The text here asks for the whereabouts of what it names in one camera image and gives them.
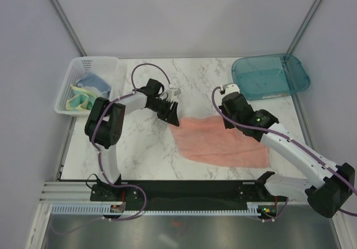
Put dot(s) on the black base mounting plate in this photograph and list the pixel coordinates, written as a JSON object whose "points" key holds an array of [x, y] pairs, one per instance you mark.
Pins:
{"points": [[183, 193]]}

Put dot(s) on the corner frame post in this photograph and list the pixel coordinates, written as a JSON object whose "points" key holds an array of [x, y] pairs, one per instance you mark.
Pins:
{"points": [[68, 27], [304, 25]]}

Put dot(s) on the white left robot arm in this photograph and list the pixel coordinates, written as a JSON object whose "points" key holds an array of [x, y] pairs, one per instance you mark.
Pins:
{"points": [[105, 124]]}

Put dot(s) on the yellow green towel in basket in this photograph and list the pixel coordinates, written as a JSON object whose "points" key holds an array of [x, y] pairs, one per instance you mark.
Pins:
{"points": [[82, 100]]}

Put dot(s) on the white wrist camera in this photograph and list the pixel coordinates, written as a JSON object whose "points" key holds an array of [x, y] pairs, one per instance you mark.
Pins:
{"points": [[172, 92], [228, 88]]}

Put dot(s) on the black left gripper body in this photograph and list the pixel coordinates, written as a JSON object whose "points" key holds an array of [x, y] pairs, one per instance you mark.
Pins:
{"points": [[162, 108]]}

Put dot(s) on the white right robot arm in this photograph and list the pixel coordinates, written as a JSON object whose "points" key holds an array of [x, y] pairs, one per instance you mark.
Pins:
{"points": [[326, 186]]}

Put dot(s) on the teal transparent plastic tray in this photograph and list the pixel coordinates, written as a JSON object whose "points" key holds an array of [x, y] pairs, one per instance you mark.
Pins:
{"points": [[269, 76]]}

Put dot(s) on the silver aluminium rail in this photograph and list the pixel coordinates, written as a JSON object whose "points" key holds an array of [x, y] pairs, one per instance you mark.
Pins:
{"points": [[65, 192]]}

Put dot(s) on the white plastic basket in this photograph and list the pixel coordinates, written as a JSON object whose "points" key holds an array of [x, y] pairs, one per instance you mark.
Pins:
{"points": [[104, 67]]}

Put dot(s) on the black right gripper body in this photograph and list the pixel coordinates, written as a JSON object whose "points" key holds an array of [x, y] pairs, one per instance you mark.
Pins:
{"points": [[226, 114]]}

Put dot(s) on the left corner frame post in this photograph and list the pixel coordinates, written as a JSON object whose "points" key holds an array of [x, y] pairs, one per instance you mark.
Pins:
{"points": [[68, 27]]}

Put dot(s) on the white slotted cable duct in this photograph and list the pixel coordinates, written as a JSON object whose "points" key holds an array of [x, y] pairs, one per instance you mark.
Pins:
{"points": [[127, 210]]}

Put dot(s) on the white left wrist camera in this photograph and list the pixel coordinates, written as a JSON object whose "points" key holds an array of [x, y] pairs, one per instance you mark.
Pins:
{"points": [[172, 92]]}

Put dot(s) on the blue towel in basket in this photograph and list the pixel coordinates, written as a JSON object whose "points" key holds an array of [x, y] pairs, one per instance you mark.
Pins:
{"points": [[95, 84]]}

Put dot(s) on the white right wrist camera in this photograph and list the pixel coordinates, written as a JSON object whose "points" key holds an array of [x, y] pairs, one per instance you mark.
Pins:
{"points": [[228, 88]]}

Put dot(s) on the pink terry towel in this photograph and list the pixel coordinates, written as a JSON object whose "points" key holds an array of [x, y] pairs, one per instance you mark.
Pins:
{"points": [[208, 141]]}

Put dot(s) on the right corner frame post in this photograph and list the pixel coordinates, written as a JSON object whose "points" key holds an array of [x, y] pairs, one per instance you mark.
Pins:
{"points": [[304, 25]]}

